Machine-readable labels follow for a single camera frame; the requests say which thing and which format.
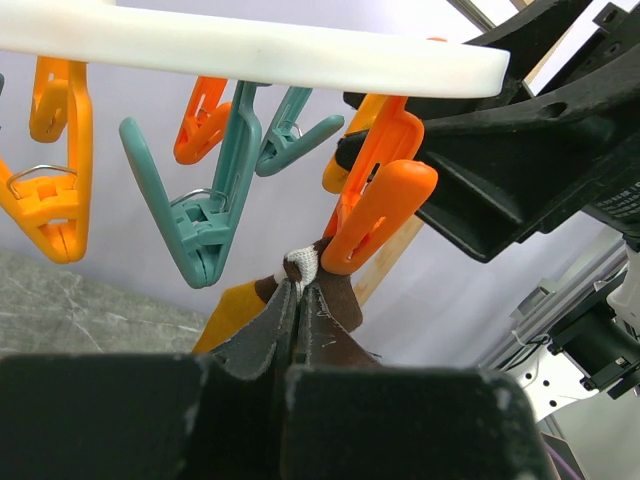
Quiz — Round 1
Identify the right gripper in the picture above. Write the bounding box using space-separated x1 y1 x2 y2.
342 0 640 264

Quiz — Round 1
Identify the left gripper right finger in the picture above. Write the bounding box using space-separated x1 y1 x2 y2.
294 284 381 368

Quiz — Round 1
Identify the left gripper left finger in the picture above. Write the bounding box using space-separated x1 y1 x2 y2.
209 277 298 382

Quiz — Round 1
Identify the mustard yellow sock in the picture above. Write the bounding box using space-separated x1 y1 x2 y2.
192 238 364 356

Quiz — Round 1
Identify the white round clip hanger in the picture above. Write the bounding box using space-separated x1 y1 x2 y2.
1 1 510 99

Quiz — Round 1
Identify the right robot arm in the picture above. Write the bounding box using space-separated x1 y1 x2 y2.
355 1 639 420

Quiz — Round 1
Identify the small teal clothes peg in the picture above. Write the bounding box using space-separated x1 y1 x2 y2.
255 86 344 177

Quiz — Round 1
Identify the small orange clothes peg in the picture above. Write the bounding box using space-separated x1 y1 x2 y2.
173 76 231 165

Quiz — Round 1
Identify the yellow-orange clothes peg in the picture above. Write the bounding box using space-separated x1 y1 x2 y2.
1 56 94 264

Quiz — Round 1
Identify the wooden rack frame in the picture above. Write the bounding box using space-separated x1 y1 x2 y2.
354 216 424 307

